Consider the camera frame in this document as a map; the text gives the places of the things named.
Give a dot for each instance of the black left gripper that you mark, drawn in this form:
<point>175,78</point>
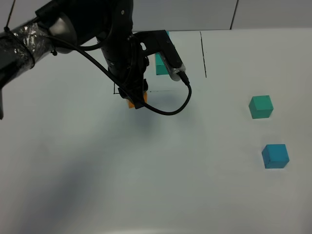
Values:
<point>123,54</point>

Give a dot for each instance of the orange wooden cube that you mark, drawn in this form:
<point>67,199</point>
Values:
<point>131,105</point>

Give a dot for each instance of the green wooden cube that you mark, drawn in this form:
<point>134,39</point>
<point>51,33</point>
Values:
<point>260,107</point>

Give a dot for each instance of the blue wooden cube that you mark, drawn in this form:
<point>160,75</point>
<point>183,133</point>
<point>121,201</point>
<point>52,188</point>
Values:
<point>275,156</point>

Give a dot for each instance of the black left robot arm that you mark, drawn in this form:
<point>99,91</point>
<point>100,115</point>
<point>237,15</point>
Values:
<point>63,26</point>

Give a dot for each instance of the green template cube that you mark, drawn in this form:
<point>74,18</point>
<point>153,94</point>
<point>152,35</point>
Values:
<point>160,66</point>

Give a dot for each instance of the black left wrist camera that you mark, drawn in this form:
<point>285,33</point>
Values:
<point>159,42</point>

